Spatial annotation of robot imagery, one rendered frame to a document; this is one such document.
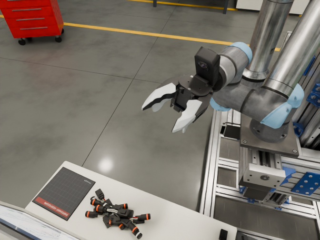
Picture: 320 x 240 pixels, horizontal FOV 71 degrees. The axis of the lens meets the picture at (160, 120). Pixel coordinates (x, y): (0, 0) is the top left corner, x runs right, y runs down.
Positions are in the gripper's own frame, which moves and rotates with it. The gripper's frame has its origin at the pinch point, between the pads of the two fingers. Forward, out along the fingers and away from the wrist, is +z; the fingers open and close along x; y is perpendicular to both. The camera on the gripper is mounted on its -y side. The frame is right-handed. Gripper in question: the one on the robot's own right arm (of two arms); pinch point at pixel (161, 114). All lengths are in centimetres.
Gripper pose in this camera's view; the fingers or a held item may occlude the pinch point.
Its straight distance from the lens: 43.3
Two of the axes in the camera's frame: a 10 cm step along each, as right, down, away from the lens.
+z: -6.5, 5.4, -5.4
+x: -7.5, -5.5, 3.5
